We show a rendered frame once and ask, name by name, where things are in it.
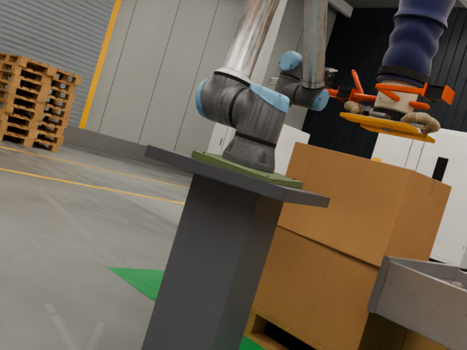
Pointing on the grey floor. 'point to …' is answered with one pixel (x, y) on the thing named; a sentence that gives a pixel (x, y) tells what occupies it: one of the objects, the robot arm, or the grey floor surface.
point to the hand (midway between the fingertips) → (329, 85)
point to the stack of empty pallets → (7, 121)
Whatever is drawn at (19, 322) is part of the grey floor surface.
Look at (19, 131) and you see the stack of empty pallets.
